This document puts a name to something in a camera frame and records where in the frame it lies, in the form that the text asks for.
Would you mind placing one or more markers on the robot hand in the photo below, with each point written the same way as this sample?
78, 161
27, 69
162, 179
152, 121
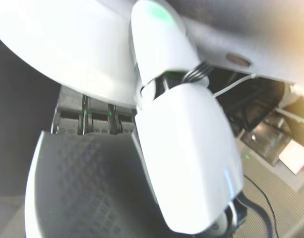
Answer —
92, 186

